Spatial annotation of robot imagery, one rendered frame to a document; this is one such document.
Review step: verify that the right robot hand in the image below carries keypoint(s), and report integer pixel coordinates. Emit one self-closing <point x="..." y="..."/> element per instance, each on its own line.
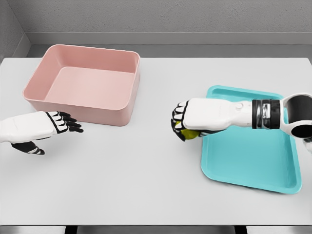
<point x="204" y="114"/>

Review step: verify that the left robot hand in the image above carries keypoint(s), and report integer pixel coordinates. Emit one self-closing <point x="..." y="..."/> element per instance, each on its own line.
<point x="36" y="124"/>

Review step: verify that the yellow-green tennis ball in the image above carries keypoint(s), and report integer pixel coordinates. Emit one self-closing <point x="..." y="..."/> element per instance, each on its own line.
<point x="189" y="134"/>

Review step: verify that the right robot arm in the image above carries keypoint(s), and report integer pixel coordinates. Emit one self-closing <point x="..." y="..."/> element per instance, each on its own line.
<point x="270" y="114"/>

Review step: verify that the blue tray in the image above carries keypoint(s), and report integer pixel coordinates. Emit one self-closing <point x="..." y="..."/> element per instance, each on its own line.
<point x="251" y="156"/>

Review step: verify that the pink basket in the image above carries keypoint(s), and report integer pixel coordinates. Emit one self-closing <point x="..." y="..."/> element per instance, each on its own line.
<point x="85" y="85"/>

